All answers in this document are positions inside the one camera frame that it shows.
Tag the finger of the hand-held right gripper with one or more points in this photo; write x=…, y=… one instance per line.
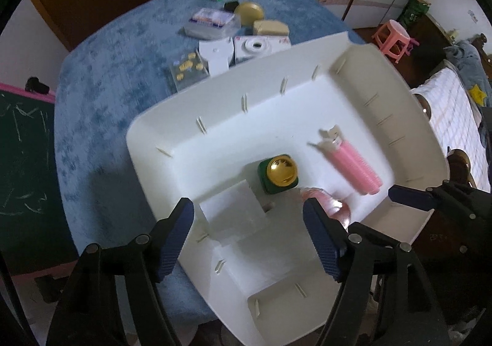
x=411, y=198

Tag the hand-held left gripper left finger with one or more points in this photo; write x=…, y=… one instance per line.
x=175, y=242

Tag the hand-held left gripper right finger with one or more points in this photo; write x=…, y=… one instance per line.
x=321, y=238

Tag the white plastic tray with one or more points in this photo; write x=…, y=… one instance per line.
x=269, y=119

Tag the clear box with yellow pieces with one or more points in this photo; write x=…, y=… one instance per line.
x=189, y=71

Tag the white plastic piece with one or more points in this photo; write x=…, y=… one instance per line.
x=217, y=56

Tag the white toy camera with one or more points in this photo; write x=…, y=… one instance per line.
x=255, y=47

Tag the clear card box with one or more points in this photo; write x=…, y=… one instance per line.
x=211, y=23

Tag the round beige compact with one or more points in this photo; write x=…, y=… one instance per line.
x=250, y=12

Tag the small black object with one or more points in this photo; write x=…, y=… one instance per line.
x=230, y=6

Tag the pink hair roller set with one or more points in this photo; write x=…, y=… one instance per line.
x=355, y=167

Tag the translucent white box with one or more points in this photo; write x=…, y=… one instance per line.
x=230, y=211

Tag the green bottle with gold cap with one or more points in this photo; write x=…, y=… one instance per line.
x=278, y=173

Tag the white checkered cloth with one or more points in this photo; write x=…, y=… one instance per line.
x=453, y=111

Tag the blue clothing with yellow star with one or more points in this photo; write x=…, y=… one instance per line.
x=469, y=58

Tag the pink plastic stool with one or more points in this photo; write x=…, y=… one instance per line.
x=392, y=38

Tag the pink framed chalkboard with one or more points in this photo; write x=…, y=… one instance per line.
x=27, y=177

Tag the blue fluffy blanket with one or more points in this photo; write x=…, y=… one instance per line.
x=115, y=81

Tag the green carton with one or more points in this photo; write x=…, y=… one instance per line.
x=413, y=10

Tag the black easel knob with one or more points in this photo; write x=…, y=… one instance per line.
x=37, y=86

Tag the wooden bed post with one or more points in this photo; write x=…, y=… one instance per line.
x=461, y=165

